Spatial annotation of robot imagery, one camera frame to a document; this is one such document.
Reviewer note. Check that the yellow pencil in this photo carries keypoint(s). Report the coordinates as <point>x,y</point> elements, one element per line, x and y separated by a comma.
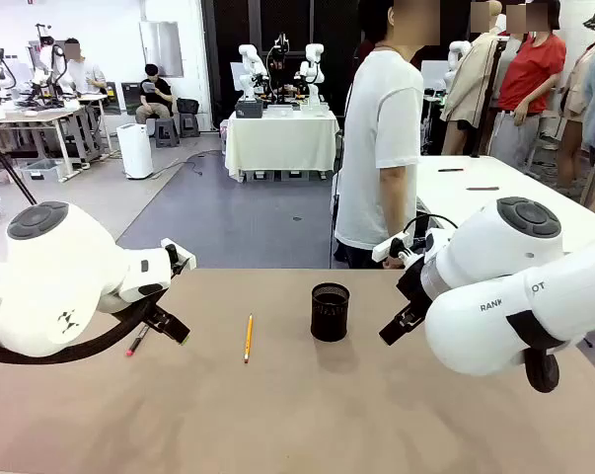
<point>248,340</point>

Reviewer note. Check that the black mesh pen holder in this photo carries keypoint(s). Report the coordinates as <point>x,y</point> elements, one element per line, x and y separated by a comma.
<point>329,321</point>

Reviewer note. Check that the small white background robot arm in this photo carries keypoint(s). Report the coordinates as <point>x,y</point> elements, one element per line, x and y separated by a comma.
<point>251,69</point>
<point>313,69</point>

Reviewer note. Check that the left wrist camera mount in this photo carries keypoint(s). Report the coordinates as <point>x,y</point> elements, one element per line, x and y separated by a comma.
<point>183,257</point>

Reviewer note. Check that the dark grey box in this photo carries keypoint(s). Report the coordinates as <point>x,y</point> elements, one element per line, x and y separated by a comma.
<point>249,108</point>

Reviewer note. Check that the robot rig on workbench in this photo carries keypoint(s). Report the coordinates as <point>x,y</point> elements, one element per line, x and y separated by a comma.
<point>48,54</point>

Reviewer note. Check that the person's right hand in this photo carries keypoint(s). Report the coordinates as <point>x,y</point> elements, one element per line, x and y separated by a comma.
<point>394,262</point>

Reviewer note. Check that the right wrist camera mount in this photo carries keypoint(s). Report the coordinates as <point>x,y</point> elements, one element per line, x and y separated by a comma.
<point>382,252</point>

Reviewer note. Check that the grey plastic stool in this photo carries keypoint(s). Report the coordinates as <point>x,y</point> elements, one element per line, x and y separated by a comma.
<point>189,126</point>
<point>167,132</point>

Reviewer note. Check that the mannequin in beige jacket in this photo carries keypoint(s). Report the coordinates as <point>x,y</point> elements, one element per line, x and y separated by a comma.
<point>469,84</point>

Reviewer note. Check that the seated person in black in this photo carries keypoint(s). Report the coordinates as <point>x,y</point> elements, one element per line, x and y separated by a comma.
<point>155,94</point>

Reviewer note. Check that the black tripod stand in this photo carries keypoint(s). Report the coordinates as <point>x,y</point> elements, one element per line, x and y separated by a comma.
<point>11,170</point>

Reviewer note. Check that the grey workbench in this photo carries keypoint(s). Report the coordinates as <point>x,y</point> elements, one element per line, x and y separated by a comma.
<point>30,116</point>

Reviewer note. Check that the clear plastic bin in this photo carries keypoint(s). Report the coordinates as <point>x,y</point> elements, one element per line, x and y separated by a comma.
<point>41,170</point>

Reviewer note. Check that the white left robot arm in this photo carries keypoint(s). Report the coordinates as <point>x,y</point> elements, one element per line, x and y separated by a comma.
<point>55,276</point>

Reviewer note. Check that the black bag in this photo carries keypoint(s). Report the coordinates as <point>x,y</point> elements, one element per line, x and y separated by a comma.
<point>187,105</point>

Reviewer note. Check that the mannequin in red shirt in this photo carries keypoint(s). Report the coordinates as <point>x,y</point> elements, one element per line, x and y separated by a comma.
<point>529,74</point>

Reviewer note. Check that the person in white T-shirt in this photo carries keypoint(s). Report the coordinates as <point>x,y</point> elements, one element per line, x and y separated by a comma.
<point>376,148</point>

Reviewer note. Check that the shiny wall panel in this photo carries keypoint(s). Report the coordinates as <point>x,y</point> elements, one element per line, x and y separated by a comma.
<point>161,48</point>

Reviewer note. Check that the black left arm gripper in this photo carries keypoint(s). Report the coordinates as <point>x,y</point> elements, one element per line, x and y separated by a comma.
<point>155,315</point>

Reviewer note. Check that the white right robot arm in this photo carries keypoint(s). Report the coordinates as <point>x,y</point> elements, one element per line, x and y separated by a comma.
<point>499,316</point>

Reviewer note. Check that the seated person in white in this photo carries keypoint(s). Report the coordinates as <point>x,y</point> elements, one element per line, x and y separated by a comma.
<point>85,69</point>

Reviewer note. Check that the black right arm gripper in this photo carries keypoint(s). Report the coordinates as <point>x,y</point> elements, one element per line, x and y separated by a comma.
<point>413,289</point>

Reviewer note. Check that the white robot arm by mannequins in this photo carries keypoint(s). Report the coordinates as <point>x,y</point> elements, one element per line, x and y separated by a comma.
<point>457,54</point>

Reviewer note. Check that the table with white cloth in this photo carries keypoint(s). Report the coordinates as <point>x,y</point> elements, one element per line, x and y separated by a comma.
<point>282,140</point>

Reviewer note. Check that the person's right forearm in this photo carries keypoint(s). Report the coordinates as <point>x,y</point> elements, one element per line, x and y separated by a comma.
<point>398,207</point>

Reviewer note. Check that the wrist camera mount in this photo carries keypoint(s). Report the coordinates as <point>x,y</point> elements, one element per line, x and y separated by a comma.
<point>183,257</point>
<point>382,252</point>

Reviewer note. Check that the black pen with pink cap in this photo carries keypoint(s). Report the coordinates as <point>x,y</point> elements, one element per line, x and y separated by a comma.
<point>134,345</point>

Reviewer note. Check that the black camera stand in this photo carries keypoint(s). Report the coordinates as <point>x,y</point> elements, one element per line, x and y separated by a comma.
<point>279,54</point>

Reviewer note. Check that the white air purifier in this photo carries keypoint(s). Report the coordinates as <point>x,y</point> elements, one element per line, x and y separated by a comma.
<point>135,150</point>

